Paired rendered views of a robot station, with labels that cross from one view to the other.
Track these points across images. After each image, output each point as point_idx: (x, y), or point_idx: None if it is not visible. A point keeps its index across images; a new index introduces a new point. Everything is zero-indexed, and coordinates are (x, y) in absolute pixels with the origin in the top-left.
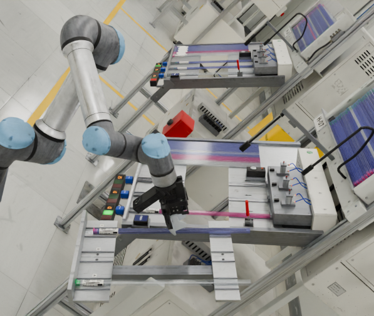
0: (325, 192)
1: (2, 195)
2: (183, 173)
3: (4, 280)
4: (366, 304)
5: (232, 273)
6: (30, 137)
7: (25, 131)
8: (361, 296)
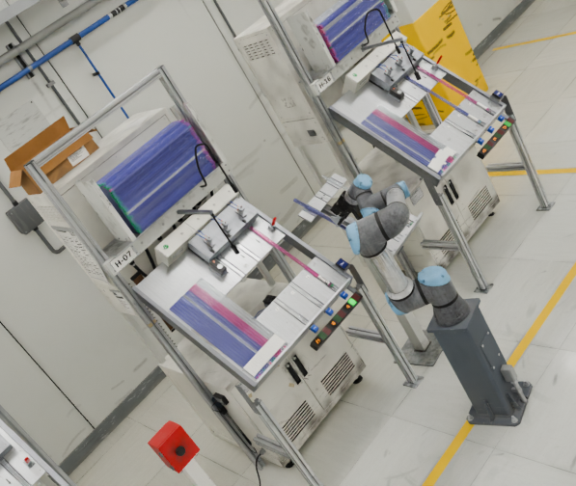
0: (209, 202)
1: None
2: (265, 310)
3: (411, 417)
4: None
5: (326, 186)
6: (423, 270)
7: (425, 272)
8: None
